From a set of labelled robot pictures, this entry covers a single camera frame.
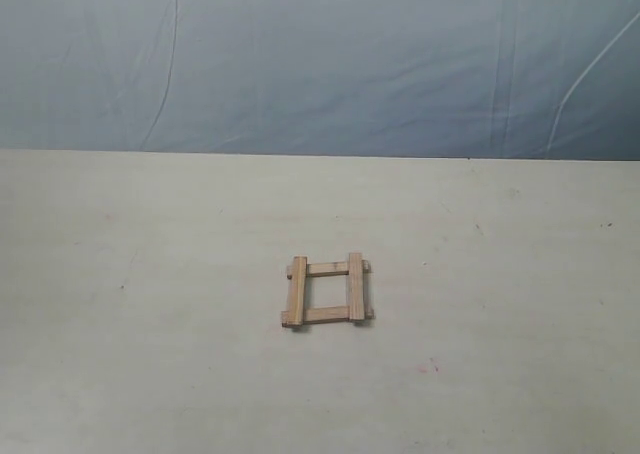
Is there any wooden stick top horizontal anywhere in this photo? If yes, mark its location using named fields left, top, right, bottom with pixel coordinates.
left=286, top=259, right=372, bottom=279

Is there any blue backdrop cloth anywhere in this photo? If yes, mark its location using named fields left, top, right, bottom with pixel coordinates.
left=1, top=0, right=639, bottom=160

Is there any wooden stick with holes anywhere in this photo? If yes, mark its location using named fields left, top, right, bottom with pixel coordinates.
left=280, top=306, right=353, bottom=329

